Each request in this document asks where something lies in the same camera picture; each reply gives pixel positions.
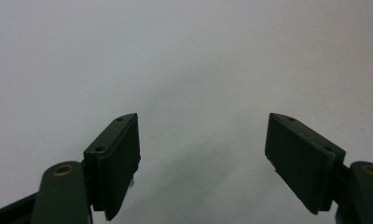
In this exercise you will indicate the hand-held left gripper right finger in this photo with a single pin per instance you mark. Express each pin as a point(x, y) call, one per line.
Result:
point(302, 161)

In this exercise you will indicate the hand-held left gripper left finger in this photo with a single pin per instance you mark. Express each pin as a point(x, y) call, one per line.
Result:
point(113, 165)

